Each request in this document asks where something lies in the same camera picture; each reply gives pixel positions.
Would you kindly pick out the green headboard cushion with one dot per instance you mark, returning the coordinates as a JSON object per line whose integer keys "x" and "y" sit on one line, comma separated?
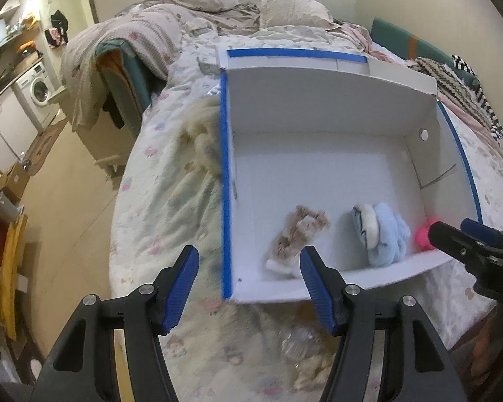
{"x": 409, "y": 47}

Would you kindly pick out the striped knitted blanket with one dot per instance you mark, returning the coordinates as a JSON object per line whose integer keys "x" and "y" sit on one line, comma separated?
{"x": 467, "y": 104}

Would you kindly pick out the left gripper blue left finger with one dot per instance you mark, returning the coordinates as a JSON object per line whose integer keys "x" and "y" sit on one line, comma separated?
{"x": 173, "y": 286}

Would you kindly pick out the crumpled beige blanket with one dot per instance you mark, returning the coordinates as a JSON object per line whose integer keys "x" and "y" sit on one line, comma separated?
{"x": 154, "y": 30}

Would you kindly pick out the white brown fluffy sock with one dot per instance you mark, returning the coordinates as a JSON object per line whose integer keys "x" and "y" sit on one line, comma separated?
{"x": 303, "y": 225}

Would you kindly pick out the beige fluffy plush toy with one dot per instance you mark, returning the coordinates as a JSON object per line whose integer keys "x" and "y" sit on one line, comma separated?
{"x": 201, "y": 128}

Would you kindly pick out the patterned bed cover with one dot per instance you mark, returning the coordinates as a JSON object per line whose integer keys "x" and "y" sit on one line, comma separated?
{"x": 219, "y": 351}

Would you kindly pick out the pink rubber duck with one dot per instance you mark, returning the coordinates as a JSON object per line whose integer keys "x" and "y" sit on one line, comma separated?
{"x": 422, "y": 236}

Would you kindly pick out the light blue fluffy sock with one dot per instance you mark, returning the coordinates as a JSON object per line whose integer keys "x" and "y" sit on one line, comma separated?
{"x": 383, "y": 233}

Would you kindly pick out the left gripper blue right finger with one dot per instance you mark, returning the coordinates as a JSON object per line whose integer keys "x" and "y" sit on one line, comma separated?
{"x": 325, "y": 287}

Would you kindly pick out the white washing machine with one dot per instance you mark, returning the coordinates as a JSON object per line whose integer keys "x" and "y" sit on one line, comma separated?
{"x": 34, "y": 90}

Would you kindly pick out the yellow wooden chair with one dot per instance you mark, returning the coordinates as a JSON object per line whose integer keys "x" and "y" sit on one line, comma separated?
{"x": 10, "y": 279}

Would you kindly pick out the blue white cardboard box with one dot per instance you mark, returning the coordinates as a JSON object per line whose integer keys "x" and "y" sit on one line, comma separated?
{"x": 328, "y": 130}

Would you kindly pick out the clear plastic toy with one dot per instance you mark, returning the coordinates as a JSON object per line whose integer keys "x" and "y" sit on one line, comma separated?
{"x": 299, "y": 342}

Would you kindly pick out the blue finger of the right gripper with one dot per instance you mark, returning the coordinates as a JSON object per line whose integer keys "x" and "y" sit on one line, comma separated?
{"x": 455, "y": 243}
{"x": 489, "y": 236}

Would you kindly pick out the white kitchen cabinet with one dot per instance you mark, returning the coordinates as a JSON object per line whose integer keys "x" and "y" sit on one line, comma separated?
{"x": 17, "y": 132}

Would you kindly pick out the beige pillow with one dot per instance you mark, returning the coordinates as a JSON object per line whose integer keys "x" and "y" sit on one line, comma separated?
{"x": 295, "y": 12}

